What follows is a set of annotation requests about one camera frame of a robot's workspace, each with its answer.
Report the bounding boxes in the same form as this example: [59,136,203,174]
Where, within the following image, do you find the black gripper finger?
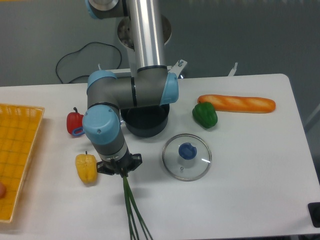
[96,160,122,176]
[127,153,143,173]

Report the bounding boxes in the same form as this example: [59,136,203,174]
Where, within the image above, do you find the white right mounting bracket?
[228,62,238,77]

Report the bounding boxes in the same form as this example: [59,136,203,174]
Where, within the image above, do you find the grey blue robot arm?
[82,0,179,177]

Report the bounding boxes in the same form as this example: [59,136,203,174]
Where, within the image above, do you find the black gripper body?
[106,153,133,175]

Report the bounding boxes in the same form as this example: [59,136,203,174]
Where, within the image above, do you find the yellow woven basket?
[0,103,45,223]

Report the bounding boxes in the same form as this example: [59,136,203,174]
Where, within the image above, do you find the black cable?
[55,41,123,85]

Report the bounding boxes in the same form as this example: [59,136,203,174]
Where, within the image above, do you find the yellow bell pepper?
[75,151,98,185]

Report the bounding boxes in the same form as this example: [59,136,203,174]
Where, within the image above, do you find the green onion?
[120,169,154,240]

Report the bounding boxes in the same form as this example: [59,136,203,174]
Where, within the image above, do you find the red bell pepper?
[66,107,84,137]

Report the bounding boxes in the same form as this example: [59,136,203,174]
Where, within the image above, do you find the glass pot lid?
[161,133,212,182]

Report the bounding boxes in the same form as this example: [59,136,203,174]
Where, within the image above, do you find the black corner device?
[307,202,320,228]

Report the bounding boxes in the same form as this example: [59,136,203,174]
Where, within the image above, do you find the green bell pepper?
[192,102,218,129]

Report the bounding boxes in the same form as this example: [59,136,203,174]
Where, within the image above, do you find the orange baguette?
[197,94,276,114]

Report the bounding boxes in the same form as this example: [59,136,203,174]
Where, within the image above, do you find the white middle mounting bracket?
[167,59,188,79]

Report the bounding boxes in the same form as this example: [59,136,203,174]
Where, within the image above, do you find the dark saucepan blue handle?
[71,103,171,138]

